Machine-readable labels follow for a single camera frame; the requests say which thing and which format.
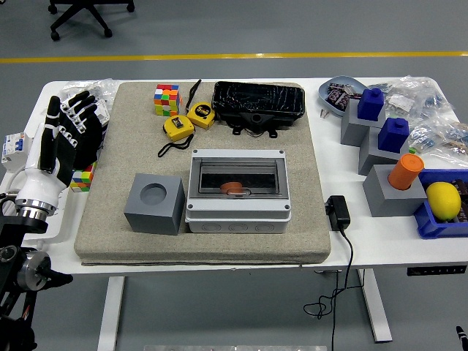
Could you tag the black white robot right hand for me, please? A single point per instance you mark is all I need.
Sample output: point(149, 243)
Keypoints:
point(462, 338)

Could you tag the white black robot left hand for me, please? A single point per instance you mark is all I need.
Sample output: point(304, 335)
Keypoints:
point(42, 183)

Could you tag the orange cylinder battery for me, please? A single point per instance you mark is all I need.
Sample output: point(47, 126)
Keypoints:
point(230, 186)
point(405, 172)

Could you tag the grey box with clear lid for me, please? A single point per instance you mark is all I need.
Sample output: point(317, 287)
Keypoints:
point(237, 219)

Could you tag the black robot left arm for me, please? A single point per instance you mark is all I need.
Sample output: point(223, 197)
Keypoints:
point(14, 278)

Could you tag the colourful puzzle cube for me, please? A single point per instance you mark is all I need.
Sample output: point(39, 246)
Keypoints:
point(83, 179)
point(167, 99)

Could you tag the white circuit breaker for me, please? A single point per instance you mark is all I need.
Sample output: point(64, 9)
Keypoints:
point(12, 150)

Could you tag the black table control panel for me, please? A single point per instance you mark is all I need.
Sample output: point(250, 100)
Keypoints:
point(435, 270)

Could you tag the white socket panel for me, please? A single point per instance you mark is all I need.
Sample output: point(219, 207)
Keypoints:
point(105, 113)

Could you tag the clear bags of metal parts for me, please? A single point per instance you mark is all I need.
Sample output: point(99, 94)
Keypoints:
point(106, 89)

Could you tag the grey cube holder with hole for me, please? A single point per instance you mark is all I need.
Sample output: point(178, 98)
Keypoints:
point(387, 201)
point(153, 219)

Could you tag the blue storage bin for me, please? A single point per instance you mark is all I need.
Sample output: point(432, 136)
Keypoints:
point(428, 223)

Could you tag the white table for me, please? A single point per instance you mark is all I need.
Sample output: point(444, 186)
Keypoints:
point(365, 241)

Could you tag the yellow lemon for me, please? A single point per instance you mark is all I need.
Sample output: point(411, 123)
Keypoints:
point(443, 201)

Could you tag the yellow tape measure square label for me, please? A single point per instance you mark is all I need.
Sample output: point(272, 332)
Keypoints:
point(178, 128)

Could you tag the dark brown packets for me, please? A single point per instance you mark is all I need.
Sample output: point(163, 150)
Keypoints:
point(463, 190)

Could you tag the black office chair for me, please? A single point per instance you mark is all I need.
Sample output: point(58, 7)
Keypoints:
point(78, 16)

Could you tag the yellow tape measure round label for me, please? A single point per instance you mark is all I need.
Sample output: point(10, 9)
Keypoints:
point(201, 114)

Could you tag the black power adapter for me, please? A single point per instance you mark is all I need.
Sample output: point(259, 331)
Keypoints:
point(338, 214)

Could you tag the grey-brown mat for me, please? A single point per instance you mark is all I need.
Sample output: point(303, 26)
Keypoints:
point(226, 245)

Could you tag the clear bag of small parts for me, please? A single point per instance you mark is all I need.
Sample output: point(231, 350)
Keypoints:
point(424, 137)
point(455, 142)

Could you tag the grey block holder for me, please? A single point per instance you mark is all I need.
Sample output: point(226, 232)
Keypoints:
point(373, 157)
point(352, 128)

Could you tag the blue plastic block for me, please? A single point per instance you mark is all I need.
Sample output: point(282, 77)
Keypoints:
point(393, 135)
point(370, 104)

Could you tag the black plastic case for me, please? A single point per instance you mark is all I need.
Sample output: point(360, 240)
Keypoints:
point(257, 97)

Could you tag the clear bag of blue parts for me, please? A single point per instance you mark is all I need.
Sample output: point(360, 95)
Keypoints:
point(435, 98)

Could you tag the clear bag of white parts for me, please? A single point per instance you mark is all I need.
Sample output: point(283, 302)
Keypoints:
point(400, 102)

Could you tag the brown wrapped candy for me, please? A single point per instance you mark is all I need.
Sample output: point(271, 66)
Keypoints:
point(344, 99)
point(335, 86)
point(333, 96)

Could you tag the light blue dish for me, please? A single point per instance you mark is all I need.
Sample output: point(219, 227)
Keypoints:
point(325, 98)

